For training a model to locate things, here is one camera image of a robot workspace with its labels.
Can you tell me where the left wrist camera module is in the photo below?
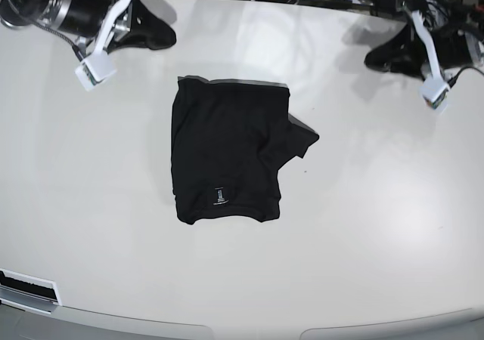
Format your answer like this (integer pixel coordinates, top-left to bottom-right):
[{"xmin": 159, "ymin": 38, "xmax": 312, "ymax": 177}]
[{"xmin": 420, "ymin": 79, "xmax": 450, "ymax": 110}]

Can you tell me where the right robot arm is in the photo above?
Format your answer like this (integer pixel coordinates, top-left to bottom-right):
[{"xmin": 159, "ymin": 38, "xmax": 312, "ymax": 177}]
[{"xmin": 1, "ymin": 0, "xmax": 177, "ymax": 59}]

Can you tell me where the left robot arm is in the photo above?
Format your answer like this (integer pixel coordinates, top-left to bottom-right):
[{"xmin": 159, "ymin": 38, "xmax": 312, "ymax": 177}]
[{"xmin": 365, "ymin": 0, "xmax": 483, "ymax": 82}]

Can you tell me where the table cable grommet slot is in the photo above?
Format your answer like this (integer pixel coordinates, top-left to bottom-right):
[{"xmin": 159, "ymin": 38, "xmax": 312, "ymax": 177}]
[{"xmin": 1, "ymin": 268, "xmax": 63, "ymax": 315}]

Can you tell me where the black t-shirt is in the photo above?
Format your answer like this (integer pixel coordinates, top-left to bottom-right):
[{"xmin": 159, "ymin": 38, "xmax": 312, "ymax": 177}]
[{"xmin": 171, "ymin": 77, "xmax": 319, "ymax": 225}]

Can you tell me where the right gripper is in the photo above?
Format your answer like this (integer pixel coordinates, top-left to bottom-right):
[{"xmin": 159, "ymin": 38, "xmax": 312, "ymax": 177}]
[{"xmin": 56, "ymin": 0, "xmax": 177, "ymax": 51}]

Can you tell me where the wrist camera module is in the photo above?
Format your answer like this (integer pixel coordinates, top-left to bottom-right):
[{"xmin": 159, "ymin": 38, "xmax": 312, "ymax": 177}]
[
  {"xmin": 420, "ymin": 79, "xmax": 450, "ymax": 110},
  {"xmin": 75, "ymin": 51, "xmax": 116, "ymax": 91}
]

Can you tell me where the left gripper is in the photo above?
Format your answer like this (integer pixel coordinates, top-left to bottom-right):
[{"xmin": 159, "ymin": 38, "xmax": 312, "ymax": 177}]
[{"xmin": 364, "ymin": 24, "xmax": 483, "ymax": 78}]

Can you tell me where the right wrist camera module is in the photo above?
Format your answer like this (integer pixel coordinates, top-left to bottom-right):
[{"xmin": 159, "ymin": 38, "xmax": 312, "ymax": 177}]
[{"xmin": 75, "ymin": 51, "xmax": 116, "ymax": 91}]

